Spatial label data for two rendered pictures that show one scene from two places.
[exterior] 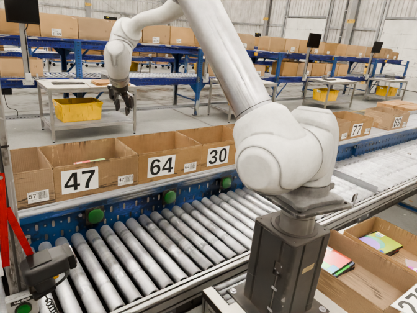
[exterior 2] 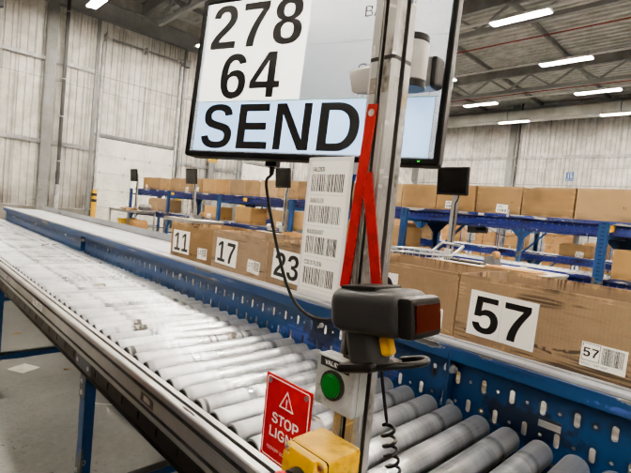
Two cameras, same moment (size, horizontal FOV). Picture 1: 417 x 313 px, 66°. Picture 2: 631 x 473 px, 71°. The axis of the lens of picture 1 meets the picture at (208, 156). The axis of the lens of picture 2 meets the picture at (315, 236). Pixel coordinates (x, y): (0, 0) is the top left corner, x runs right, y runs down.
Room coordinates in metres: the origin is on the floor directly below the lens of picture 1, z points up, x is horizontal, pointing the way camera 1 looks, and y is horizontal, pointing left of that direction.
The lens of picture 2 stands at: (0.51, -0.12, 1.16)
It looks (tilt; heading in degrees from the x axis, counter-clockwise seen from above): 3 degrees down; 85
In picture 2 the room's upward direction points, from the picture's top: 6 degrees clockwise
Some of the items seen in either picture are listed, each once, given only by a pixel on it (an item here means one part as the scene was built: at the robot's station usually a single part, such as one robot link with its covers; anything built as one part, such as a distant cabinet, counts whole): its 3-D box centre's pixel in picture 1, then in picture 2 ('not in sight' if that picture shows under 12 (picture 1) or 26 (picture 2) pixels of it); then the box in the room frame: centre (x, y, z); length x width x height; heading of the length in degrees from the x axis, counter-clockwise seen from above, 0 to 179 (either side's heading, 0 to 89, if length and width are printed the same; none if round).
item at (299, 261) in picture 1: (284, 264); not in sight; (0.92, -0.29, 0.91); 0.26 x 0.26 x 0.33; 36
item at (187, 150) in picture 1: (158, 155); not in sight; (1.71, 0.28, 0.96); 0.39 x 0.29 x 0.17; 129
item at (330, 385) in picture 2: (23, 308); (332, 385); (0.61, 0.42, 0.95); 0.03 x 0.02 x 0.03; 129
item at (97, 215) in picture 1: (95, 216); not in sight; (1.27, 0.48, 0.81); 0.07 x 0.01 x 0.07; 129
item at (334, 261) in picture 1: (325, 260); not in sight; (1.13, -0.53, 0.79); 0.19 x 0.14 x 0.02; 130
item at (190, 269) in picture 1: (166, 243); not in sight; (1.23, 0.15, 0.72); 0.52 x 0.05 x 0.05; 39
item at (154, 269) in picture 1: (139, 253); not in sight; (1.15, 0.26, 0.72); 0.52 x 0.05 x 0.05; 39
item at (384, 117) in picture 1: (386, 118); not in sight; (3.43, -1.84, 0.96); 0.39 x 0.29 x 0.17; 129
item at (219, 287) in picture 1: (243, 277); not in sight; (1.04, -0.18, 0.74); 0.28 x 0.02 x 0.02; 126
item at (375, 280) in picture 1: (350, 272); not in sight; (1.05, -0.60, 0.80); 0.38 x 0.28 x 0.10; 38
